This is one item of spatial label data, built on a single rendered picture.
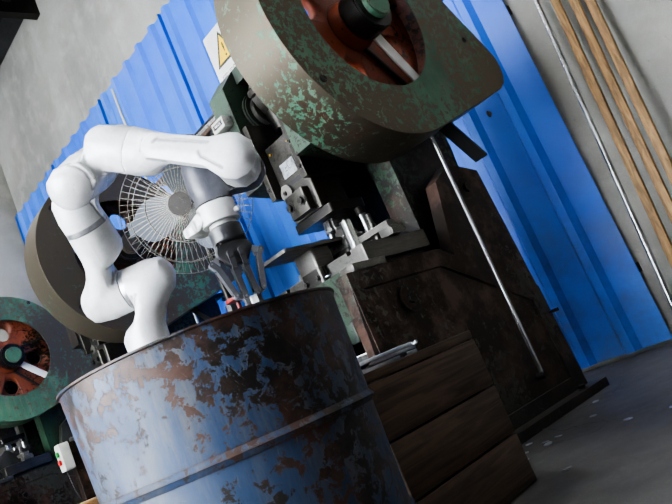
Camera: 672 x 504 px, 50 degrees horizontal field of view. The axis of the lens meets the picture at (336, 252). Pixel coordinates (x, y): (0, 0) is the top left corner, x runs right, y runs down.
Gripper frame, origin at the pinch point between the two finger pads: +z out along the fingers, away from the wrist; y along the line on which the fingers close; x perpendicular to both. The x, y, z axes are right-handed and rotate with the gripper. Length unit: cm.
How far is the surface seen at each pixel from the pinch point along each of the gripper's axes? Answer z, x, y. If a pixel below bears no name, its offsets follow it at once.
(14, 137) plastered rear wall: -315, 519, -35
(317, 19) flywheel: -79, 26, 55
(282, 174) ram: -50, 67, 40
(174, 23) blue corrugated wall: -236, 263, 81
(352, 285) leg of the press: -2.1, 30.9, 33.8
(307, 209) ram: -34, 59, 41
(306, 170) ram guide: -45, 53, 43
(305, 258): -19, 59, 34
